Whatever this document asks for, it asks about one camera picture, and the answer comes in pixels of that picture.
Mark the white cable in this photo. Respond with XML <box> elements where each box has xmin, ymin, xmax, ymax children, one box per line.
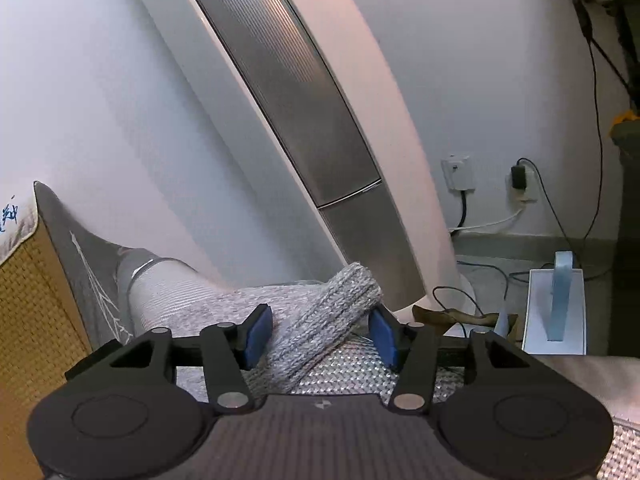
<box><xmin>448</xmin><ymin>206</ymin><xmax>526</xmax><ymax>235</ymax></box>

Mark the white wall outlet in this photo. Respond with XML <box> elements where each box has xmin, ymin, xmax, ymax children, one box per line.
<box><xmin>510</xmin><ymin>172</ymin><xmax>541</xmax><ymax>204</ymax></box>
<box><xmin>441</xmin><ymin>155</ymin><xmax>473</xmax><ymax>192</ymax></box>

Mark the white box with blue handle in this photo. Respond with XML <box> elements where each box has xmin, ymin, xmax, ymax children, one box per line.
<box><xmin>521</xmin><ymin>251</ymin><xmax>586</xmax><ymax>357</ymax></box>

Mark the black and grey knit sweater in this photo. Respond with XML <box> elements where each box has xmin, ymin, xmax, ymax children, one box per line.
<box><xmin>235</xmin><ymin>261</ymin><xmax>383</xmax><ymax>395</ymax></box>

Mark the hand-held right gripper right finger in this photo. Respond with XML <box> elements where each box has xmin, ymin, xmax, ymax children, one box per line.
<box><xmin>370</xmin><ymin>308</ymin><xmax>571</xmax><ymax>415</ymax></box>

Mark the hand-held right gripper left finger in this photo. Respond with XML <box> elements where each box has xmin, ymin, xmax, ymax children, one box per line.
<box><xmin>65</xmin><ymin>304</ymin><xmax>274</xmax><ymax>415</ymax></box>

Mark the white standing air conditioner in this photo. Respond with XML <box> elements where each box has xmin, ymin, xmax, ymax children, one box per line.
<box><xmin>120</xmin><ymin>0</ymin><xmax>481</xmax><ymax>321</ymax></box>

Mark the long black hanging cable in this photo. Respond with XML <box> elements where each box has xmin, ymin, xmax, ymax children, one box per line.
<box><xmin>574</xmin><ymin>0</ymin><xmax>617</xmax><ymax>281</ymax></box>

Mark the dark cabinet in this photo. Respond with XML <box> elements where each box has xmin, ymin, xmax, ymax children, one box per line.
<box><xmin>607</xmin><ymin>0</ymin><xmax>640</xmax><ymax>356</ymax></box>

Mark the thin black charger cable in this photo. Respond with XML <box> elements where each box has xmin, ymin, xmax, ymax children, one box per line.
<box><xmin>519</xmin><ymin>157</ymin><xmax>583</xmax><ymax>268</ymax></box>

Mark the thick black power cable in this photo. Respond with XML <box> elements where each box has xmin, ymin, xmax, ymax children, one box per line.
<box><xmin>455</xmin><ymin>190</ymin><xmax>470</xmax><ymax>232</ymax></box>

